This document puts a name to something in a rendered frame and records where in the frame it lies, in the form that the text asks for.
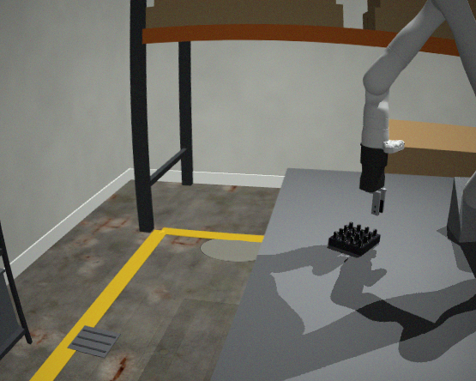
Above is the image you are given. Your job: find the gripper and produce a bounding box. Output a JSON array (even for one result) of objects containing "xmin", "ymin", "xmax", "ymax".
[{"xmin": 359, "ymin": 126, "xmax": 405, "ymax": 215}]

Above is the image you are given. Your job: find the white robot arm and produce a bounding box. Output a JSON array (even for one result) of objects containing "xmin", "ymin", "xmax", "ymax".
[{"xmin": 363, "ymin": 0, "xmax": 476, "ymax": 209}]

